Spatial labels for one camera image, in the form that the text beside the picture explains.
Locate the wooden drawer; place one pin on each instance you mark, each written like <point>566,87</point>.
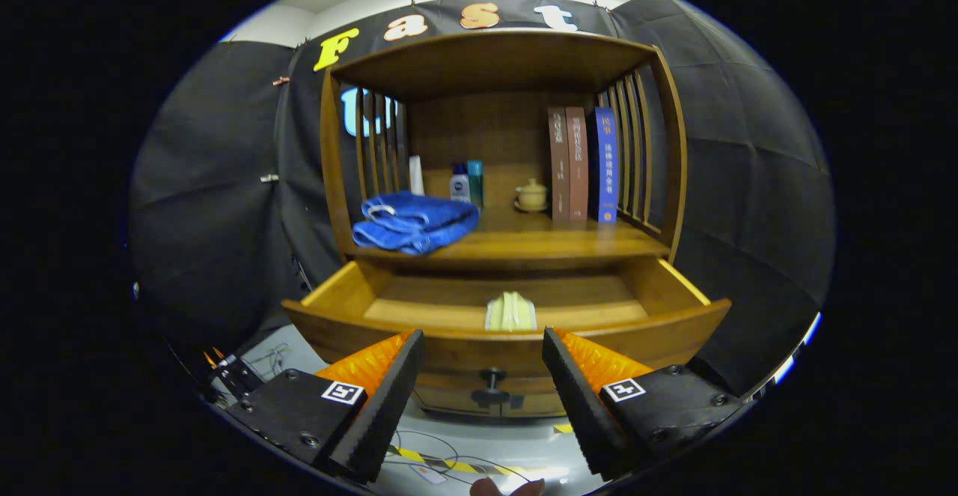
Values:
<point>479,350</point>

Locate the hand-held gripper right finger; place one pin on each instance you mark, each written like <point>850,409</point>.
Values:
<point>584,410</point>

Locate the beige lidded teacup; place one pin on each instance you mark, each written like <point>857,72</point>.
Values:
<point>531,197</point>

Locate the dark brown book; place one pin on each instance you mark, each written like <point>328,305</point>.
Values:
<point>557,167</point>

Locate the black backdrop cloth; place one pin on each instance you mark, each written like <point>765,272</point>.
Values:
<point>209,219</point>

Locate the wooden cabinet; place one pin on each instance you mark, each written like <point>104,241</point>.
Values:
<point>486,62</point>

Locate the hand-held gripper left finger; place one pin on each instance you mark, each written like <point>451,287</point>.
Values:
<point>378,414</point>

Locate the white and blue lotion bottle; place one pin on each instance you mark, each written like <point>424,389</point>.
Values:
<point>459,188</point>

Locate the wooden countertop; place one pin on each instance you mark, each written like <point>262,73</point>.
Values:
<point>539,238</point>

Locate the teal bottle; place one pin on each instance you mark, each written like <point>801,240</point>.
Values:
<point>476,182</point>

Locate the wooden cabinet door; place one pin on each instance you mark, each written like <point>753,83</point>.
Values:
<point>539,405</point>
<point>449,405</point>

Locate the blue book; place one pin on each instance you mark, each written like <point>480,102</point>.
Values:
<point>607,167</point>

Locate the reddish brown book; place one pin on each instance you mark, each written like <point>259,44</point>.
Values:
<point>577,167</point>

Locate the yellow and black floor tape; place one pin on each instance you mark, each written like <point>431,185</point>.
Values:
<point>464,467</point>

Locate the folded blue towel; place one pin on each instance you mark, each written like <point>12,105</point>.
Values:
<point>419,223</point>

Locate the white tube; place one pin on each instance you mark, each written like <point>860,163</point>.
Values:
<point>416,176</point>

